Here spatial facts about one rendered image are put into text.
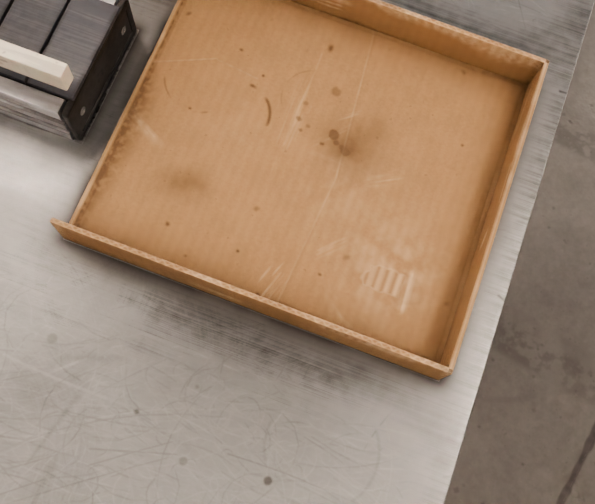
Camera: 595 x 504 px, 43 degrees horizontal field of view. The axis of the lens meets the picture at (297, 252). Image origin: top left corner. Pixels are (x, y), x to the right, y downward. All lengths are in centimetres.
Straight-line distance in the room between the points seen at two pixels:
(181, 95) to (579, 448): 109
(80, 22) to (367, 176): 25
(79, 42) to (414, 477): 40
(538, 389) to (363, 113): 95
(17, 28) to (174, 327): 25
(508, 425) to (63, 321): 102
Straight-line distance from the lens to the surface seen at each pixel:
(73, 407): 57
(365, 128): 61
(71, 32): 60
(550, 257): 154
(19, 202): 61
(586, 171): 163
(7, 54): 56
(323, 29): 65
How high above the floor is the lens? 138
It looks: 74 degrees down
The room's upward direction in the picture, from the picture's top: 11 degrees clockwise
